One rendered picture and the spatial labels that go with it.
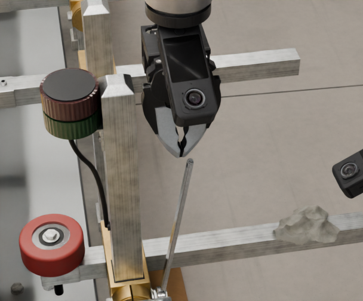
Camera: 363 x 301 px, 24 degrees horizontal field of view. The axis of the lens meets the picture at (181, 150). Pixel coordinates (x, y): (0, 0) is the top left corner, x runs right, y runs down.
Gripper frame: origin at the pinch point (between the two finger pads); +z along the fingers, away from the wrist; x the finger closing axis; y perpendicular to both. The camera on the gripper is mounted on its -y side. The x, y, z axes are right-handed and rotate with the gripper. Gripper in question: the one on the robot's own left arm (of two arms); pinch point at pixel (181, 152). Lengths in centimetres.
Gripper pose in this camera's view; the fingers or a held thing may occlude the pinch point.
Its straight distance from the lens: 104.5
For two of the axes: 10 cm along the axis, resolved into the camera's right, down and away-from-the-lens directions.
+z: 0.0, 7.5, 6.7
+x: -9.8, 1.2, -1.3
